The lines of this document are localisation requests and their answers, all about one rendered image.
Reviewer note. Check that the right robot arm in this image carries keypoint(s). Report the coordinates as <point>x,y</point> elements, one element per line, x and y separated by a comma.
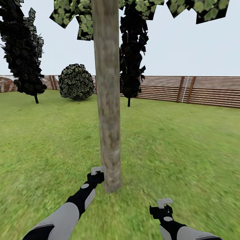
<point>172,230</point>

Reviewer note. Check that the tree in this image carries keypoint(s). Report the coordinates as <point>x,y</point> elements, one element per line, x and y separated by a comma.
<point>134,37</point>
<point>37,41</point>
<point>21,58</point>
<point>99,21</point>

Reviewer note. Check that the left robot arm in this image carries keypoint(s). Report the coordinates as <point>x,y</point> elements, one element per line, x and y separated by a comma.
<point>60,224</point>

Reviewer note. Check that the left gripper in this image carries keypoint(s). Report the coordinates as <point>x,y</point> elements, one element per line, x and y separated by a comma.
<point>99,177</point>

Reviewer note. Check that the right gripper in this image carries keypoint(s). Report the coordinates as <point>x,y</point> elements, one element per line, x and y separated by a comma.
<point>155,211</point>

